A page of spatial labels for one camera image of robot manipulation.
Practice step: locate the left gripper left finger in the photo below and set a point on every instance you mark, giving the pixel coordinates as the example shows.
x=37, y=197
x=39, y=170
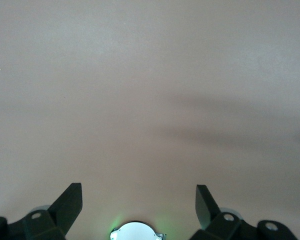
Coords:
x=60, y=215

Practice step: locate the brown table mat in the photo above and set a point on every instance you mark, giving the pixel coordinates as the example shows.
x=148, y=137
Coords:
x=150, y=100

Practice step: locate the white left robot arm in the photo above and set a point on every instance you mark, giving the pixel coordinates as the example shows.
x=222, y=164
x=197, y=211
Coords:
x=135, y=231

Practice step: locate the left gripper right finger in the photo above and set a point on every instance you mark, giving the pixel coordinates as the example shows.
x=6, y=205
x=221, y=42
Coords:
x=210, y=207

